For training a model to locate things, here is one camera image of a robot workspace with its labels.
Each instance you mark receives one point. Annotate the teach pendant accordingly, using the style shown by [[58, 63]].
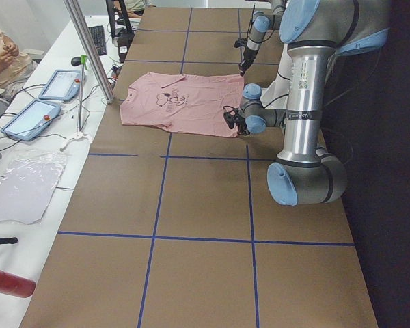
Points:
[[63, 85], [32, 120]]

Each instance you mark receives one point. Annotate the white tripod stand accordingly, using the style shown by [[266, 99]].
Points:
[[79, 134]]

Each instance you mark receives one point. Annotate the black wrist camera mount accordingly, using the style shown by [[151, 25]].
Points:
[[230, 116]]

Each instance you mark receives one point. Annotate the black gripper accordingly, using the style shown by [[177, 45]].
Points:
[[240, 124], [247, 56]]

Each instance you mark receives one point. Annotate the black computer mouse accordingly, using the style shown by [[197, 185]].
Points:
[[76, 61]]

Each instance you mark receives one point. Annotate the aluminium frame post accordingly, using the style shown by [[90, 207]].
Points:
[[87, 42]]

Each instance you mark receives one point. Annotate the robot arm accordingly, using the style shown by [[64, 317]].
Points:
[[314, 34], [261, 28]]

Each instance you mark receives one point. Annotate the clear plastic bag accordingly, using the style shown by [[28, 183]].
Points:
[[28, 185]]

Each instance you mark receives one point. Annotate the seated person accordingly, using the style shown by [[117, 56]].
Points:
[[15, 67]]

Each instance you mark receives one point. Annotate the pink Snoopy t-shirt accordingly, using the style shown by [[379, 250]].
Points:
[[182, 103]]

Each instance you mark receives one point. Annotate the upper teach pendant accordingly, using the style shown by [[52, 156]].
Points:
[[63, 85]]

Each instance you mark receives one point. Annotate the red cylinder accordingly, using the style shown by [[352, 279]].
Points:
[[16, 286]]

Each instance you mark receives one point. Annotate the lower teach pendant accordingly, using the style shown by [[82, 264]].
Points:
[[32, 120]]

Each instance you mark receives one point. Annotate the black keyboard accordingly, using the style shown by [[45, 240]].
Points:
[[98, 35]]

